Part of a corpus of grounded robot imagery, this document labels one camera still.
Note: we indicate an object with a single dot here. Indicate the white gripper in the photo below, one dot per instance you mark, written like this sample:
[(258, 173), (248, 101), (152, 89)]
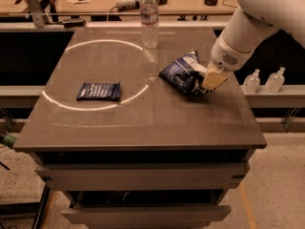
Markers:
[(227, 57)]

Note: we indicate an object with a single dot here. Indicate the blue chip bag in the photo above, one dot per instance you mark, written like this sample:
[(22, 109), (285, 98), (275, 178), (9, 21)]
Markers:
[(186, 74)]

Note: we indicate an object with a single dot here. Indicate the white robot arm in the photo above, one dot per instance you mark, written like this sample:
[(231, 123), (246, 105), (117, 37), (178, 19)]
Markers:
[(253, 22)]

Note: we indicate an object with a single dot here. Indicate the left clear sanitizer bottle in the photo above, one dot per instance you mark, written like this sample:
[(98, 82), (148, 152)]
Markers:
[(251, 82)]

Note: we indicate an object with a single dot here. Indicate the clear sanitizer bottle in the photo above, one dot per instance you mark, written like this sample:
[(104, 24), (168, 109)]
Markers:
[(275, 81), (251, 82)]

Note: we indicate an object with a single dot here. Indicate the right clear sanitizer bottle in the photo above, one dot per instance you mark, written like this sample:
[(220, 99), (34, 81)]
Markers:
[(275, 81)]

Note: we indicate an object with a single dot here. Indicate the clear plastic water bottle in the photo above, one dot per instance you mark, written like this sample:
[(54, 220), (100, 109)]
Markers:
[(149, 23)]

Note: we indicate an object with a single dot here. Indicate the grey drawer cabinet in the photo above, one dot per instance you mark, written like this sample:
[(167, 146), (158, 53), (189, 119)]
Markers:
[(151, 122)]

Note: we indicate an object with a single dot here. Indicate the upper grey drawer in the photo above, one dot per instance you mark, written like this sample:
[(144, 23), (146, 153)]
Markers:
[(143, 177)]

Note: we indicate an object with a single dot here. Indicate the grey drawer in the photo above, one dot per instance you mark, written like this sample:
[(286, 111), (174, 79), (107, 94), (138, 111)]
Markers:
[(144, 216), (143, 177)]

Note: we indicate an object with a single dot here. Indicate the small dark blue snack packet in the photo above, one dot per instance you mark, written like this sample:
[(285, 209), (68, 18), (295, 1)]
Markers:
[(99, 91)]

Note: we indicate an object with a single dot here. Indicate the lower grey drawer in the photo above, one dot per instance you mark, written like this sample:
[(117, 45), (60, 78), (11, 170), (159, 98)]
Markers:
[(144, 216)]

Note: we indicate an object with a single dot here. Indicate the green capped tube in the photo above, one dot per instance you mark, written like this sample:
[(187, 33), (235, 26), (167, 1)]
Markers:
[(7, 140)]

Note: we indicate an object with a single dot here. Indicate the left metal bracket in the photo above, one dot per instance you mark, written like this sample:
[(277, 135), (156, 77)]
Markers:
[(38, 16)]

